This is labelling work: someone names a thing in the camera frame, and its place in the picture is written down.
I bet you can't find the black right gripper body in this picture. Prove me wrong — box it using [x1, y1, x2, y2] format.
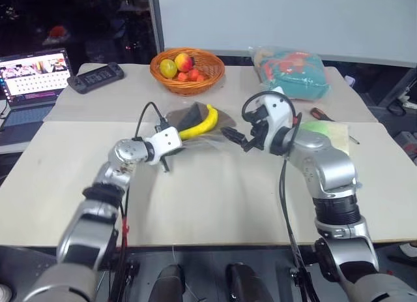
[249, 106, 270, 150]

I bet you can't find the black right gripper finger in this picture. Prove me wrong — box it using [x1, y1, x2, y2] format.
[221, 126, 247, 144]
[242, 135, 262, 153]

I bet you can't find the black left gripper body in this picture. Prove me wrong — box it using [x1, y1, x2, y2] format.
[161, 146, 185, 159]

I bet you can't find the clear plastic bag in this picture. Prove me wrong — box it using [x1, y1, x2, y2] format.
[152, 99, 244, 153]

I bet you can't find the teal packaged item in bag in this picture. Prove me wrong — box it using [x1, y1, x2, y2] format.
[248, 46, 332, 101]

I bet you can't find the yellow banana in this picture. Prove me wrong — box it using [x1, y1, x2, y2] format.
[165, 102, 237, 143]

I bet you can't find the green sponge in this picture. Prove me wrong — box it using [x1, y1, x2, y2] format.
[301, 121, 330, 135]

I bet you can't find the teal orange patterned cushion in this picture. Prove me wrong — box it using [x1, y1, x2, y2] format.
[253, 49, 329, 99]

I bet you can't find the orange wicker basket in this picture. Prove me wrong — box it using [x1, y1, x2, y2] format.
[149, 47, 226, 96]

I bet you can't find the beige cloth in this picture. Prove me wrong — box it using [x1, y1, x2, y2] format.
[321, 122, 351, 156]

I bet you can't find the yellow green apple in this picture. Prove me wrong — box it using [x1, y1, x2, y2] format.
[159, 59, 179, 79]

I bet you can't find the yellow red peach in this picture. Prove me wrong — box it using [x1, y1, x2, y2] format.
[174, 53, 194, 73]

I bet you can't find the black handheld game console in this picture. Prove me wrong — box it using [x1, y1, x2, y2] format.
[66, 62, 126, 95]

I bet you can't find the white board panel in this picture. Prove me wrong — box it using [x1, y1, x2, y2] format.
[156, 0, 417, 68]

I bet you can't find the dark rounded shape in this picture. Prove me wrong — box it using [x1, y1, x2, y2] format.
[152, 264, 186, 302]

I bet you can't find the white power strip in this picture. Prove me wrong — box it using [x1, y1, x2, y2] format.
[399, 93, 417, 110]

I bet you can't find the open laptop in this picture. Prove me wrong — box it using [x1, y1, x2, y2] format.
[0, 47, 73, 132]

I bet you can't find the red orange background object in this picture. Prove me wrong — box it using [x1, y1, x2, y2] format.
[48, 25, 71, 44]

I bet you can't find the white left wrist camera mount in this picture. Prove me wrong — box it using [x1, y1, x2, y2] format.
[144, 125, 183, 166]

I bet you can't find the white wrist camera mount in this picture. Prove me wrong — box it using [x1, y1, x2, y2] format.
[144, 125, 183, 166]
[255, 85, 296, 153]

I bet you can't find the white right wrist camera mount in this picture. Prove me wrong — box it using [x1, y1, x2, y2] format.
[255, 85, 296, 153]

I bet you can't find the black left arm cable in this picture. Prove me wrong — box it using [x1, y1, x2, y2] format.
[109, 102, 169, 302]

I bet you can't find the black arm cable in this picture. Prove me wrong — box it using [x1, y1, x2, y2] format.
[241, 91, 315, 302]
[109, 102, 169, 302]

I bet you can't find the red black handled screwdriver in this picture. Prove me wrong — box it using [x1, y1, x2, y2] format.
[309, 107, 336, 122]

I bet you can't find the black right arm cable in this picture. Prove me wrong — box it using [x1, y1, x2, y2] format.
[241, 91, 315, 302]

